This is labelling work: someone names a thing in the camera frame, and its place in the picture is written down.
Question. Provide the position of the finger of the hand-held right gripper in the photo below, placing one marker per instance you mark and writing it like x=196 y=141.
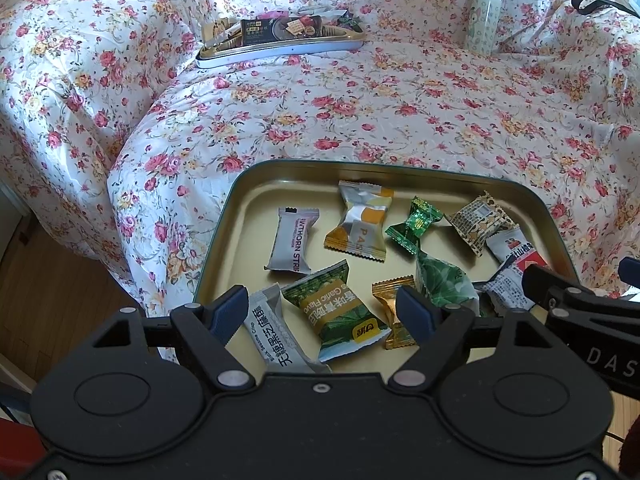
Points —
x=542 y=285
x=631 y=270

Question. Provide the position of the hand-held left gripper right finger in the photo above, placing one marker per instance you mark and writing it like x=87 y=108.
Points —
x=415 y=310

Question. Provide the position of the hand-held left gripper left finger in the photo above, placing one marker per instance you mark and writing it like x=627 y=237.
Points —
x=230 y=310

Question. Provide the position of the gold candy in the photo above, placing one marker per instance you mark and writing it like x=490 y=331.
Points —
x=385 y=295

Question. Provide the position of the grey white printed snack packet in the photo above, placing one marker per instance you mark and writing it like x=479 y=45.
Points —
x=502 y=292

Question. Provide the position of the green leaf-print snack packet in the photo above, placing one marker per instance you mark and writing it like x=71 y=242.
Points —
x=445 y=280

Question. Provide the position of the white red snack packet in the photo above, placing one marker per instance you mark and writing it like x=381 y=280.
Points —
x=515 y=252

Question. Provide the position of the silver black-text snack packet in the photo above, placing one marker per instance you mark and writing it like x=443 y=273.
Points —
x=272 y=330

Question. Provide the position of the green yellow-label snack packet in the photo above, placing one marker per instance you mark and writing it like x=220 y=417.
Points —
x=335 y=310

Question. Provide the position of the green candy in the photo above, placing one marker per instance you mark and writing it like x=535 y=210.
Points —
x=415 y=222

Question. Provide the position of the brown patterned snack packet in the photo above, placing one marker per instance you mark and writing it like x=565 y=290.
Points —
x=477 y=220

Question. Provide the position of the grey pink snack packet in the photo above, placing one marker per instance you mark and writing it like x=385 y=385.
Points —
x=292 y=242

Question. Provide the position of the yellow white snack packet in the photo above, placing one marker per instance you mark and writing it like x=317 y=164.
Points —
x=360 y=225

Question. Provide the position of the gold tin tray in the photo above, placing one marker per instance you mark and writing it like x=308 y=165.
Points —
x=320 y=200

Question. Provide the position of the person's right forearm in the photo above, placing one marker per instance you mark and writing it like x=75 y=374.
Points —
x=632 y=445

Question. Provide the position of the blue tin with snacks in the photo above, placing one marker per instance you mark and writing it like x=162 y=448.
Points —
x=280 y=52

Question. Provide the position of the floral blanket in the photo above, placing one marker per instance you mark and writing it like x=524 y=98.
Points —
x=350 y=110

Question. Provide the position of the pale green thermos bottle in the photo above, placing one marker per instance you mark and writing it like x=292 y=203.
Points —
x=482 y=15

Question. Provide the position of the black snack box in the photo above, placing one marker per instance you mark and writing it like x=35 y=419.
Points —
x=270 y=30

